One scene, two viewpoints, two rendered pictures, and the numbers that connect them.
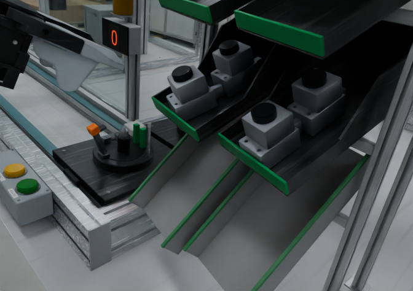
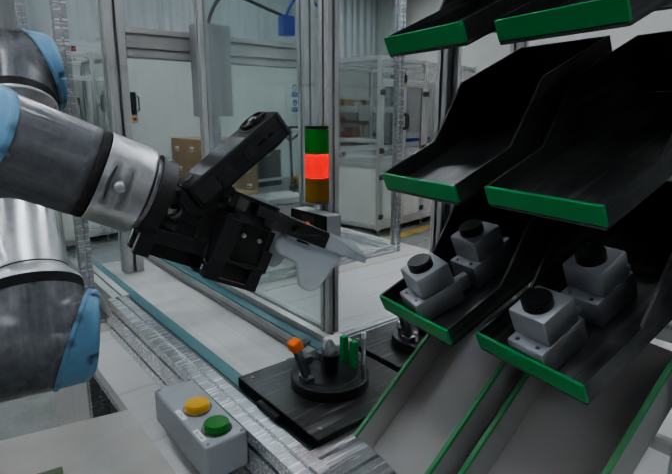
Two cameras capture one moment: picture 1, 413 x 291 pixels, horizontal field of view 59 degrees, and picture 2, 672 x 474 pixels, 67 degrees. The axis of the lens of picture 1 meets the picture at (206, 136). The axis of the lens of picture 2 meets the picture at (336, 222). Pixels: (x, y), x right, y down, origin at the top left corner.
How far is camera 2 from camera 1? 12 cm
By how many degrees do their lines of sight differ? 17
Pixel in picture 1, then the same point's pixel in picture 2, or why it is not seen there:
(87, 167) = (286, 397)
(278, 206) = (565, 430)
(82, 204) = (288, 447)
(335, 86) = (619, 262)
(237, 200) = (506, 425)
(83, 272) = not seen: outside the picture
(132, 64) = not seen: hidden behind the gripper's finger
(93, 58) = (337, 251)
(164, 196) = (400, 428)
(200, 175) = (447, 396)
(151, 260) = not seen: outside the picture
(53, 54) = (295, 250)
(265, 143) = (545, 338)
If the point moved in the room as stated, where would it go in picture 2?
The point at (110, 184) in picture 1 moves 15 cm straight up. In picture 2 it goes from (320, 418) to (319, 329)
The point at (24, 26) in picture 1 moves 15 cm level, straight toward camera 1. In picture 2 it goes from (274, 224) to (331, 272)
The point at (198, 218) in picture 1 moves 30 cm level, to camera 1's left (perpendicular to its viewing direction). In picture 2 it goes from (456, 454) to (211, 433)
